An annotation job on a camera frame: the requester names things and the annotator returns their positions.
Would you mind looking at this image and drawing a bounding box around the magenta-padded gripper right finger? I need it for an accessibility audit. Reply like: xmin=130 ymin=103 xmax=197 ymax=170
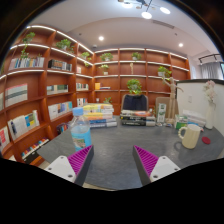
xmin=132 ymin=145 xmax=181 ymax=187

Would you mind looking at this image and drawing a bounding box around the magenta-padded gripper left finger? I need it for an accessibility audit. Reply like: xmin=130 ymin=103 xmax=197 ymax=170
xmin=44 ymin=144 xmax=95 ymax=187

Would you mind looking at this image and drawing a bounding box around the clear blue-capped water bottle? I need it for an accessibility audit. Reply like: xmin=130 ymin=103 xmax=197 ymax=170
xmin=68 ymin=106 xmax=93 ymax=153

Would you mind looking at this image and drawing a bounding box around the dark book stack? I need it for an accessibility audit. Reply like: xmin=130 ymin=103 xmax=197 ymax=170
xmin=119 ymin=109 xmax=157 ymax=127

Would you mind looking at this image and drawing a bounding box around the colourful book stack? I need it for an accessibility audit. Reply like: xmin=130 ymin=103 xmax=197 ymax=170
xmin=82 ymin=103 xmax=118 ymax=129

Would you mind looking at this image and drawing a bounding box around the cream ceramic mug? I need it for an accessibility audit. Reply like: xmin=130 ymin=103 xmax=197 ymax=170
xmin=177 ymin=123 xmax=203 ymax=150

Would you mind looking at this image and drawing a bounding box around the tall green-white carton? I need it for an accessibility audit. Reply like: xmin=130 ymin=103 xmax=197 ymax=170
xmin=156 ymin=102 xmax=167 ymax=124

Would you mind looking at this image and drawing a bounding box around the green-white box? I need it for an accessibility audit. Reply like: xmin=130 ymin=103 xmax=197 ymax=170
xmin=174 ymin=114 xmax=189 ymax=130

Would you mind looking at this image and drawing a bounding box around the dark office chair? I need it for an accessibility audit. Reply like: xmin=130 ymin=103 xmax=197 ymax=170
xmin=120 ymin=93 xmax=149 ymax=113

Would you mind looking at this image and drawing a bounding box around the brown chair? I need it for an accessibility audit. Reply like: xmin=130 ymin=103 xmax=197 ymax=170
xmin=155 ymin=96 xmax=172 ymax=118

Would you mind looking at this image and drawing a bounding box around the wooden artist mannequin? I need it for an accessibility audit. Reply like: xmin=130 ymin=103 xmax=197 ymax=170
xmin=162 ymin=76 xmax=184 ymax=124

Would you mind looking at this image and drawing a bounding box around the wooden bookshelf unit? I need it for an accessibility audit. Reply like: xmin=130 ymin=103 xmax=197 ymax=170
xmin=0 ymin=23 xmax=192 ymax=167

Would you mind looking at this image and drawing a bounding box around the grey curtain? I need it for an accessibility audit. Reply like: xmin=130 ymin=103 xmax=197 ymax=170
xmin=199 ymin=61 xmax=224 ymax=80

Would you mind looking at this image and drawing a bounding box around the ceiling air vent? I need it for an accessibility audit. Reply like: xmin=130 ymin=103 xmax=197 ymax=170
xmin=152 ymin=19 xmax=175 ymax=30

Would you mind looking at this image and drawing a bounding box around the multi-bulb ceiling lamp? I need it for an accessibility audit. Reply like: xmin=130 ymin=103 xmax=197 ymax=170
xmin=118 ymin=0 xmax=172 ymax=20

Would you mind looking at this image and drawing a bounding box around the black track light rail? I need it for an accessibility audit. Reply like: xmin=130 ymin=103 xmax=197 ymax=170
xmin=198 ymin=53 xmax=223 ymax=66

